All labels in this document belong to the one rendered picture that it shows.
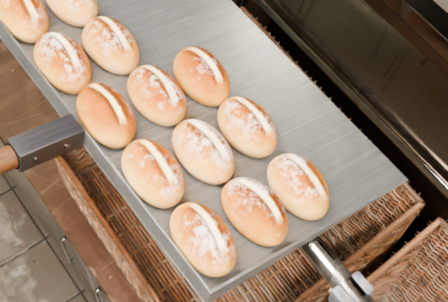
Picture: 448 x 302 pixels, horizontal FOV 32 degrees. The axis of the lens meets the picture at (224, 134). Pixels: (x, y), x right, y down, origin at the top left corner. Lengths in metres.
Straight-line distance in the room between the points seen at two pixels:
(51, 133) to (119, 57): 0.16
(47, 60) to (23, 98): 0.81
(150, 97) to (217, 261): 0.25
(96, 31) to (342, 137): 0.37
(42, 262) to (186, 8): 1.23
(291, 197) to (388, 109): 0.44
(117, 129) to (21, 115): 0.87
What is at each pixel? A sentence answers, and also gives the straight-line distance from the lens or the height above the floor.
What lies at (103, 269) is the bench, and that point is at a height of 0.58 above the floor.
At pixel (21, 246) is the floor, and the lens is 2.31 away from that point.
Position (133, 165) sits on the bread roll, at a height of 1.25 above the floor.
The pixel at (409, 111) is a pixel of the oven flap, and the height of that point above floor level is 0.98.
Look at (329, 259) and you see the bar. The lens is 0.97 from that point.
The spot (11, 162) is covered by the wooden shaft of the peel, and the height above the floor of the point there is 1.27.
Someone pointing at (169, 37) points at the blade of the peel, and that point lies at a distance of 1.15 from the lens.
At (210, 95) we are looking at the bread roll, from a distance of 1.04.
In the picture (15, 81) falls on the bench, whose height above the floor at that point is 0.58.
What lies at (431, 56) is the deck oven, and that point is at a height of 1.12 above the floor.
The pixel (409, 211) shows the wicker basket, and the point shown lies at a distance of 1.40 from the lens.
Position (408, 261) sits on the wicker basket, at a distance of 1.49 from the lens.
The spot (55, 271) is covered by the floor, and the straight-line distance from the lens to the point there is 2.26.
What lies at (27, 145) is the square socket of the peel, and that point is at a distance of 0.94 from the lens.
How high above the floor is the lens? 2.07
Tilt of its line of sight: 59 degrees down
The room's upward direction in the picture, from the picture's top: 2 degrees clockwise
